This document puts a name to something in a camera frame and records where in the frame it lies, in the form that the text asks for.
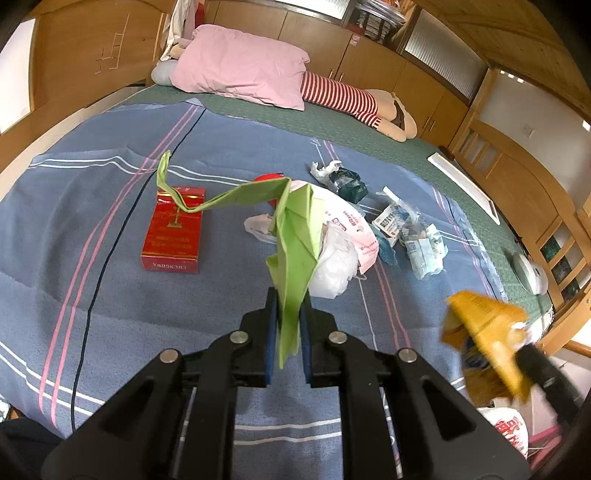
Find green paper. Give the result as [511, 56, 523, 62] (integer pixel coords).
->
[156, 150, 329, 370]

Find grey blue round cushion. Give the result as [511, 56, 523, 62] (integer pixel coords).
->
[152, 59, 181, 87]

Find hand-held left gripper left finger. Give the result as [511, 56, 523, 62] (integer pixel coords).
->
[44, 287, 280, 480]

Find crumpled white wrapper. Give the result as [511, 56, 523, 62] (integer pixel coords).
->
[310, 160, 343, 185]

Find red cigarette box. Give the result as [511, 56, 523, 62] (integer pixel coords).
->
[141, 186, 206, 274]

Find dark green wrapper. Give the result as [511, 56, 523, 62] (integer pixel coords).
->
[330, 168, 369, 204]

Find stuffed doll with striped leggings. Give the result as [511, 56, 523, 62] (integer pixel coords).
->
[300, 71, 419, 142]

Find pink pillow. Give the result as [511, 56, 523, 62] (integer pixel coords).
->
[170, 24, 311, 112]

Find frosted glass window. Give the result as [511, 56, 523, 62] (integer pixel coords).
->
[402, 9, 488, 100]
[265, 0, 352, 21]

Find light blue crumpled cloth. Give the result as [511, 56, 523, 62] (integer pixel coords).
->
[369, 228, 398, 266]

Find crumpled white plastic bag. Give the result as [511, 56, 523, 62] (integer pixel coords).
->
[244, 185, 380, 298]

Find blue striped blanket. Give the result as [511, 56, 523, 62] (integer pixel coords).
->
[0, 102, 504, 462]

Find white blue printed packet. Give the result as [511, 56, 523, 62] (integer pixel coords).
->
[373, 187, 419, 241]

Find white hanging cloth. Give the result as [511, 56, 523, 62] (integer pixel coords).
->
[159, 0, 206, 61]

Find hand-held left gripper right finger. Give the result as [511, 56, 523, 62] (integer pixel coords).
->
[299, 295, 532, 480]

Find pale blue crumpled packet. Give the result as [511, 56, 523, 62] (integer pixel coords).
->
[406, 224, 448, 281]

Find red wrapper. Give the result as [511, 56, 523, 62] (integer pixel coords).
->
[254, 173, 284, 208]

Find dark cloth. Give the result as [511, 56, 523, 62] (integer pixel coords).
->
[0, 406, 65, 480]

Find yellow snack wrapper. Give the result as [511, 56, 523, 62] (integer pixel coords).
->
[441, 291, 532, 402]

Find white rounded device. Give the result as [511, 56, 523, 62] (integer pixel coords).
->
[512, 251, 550, 295]

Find white flat board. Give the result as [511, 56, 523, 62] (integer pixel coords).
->
[427, 154, 499, 225]

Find stack of books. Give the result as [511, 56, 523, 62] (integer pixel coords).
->
[348, 0, 407, 44]

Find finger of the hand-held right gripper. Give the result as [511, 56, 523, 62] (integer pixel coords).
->
[517, 344, 583, 423]

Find wooden cabinet row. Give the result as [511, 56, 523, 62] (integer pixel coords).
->
[203, 0, 472, 148]

